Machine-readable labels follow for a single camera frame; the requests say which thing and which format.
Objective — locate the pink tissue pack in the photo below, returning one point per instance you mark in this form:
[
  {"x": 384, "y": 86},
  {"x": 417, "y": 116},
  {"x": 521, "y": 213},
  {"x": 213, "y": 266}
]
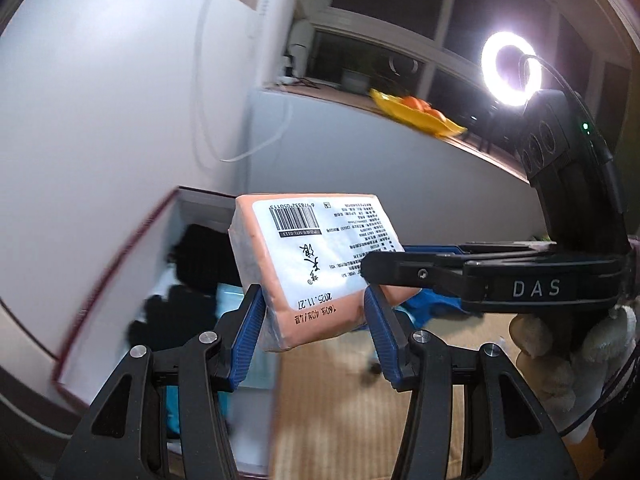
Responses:
[{"x": 305, "y": 260}]

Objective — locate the striped yellow tablecloth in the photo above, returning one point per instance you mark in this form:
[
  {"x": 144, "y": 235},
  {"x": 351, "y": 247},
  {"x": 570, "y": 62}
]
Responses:
[{"x": 325, "y": 410}]

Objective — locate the person's right hand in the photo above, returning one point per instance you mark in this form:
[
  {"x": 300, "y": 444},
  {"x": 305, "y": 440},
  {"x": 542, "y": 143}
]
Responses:
[{"x": 545, "y": 385}]

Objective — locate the black cloth pouch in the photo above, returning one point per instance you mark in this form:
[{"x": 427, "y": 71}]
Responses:
[{"x": 205, "y": 252}]

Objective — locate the black glove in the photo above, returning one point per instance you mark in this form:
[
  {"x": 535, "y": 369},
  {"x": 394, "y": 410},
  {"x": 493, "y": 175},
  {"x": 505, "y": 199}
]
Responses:
[{"x": 175, "y": 315}]

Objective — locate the white charger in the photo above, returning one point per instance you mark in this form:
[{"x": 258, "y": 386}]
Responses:
[{"x": 292, "y": 72}]

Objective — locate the window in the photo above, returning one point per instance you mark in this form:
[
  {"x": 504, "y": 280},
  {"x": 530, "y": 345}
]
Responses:
[{"x": 400, "y": 10}]

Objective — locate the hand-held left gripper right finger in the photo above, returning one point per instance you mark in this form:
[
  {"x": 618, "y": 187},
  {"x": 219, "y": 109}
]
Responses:
[{"x": 382, "y": 342}]

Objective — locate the orange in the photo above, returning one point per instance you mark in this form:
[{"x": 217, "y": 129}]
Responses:
[
  {"x": 436, "y": 112},
  {"x": 415, "y": 102}
]

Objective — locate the blue towel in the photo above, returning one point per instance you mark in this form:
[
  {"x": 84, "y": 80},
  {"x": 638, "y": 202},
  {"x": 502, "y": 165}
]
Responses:
[{"x": 425, "y": 307}]

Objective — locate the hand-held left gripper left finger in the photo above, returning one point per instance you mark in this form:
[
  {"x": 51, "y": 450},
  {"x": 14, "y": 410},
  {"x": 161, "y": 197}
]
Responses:
[{"x": 247, "y": 340}]

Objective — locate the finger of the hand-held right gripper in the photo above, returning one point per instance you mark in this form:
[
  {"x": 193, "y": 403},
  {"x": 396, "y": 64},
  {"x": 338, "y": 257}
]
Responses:
[
  {"x": 435, "y": 248},
  {"x": 425, "y": 274}
]

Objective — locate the yellow fruit plate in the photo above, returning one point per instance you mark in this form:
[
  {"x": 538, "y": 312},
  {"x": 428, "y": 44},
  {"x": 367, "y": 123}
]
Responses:
[{"x": 410, "y": 115}]

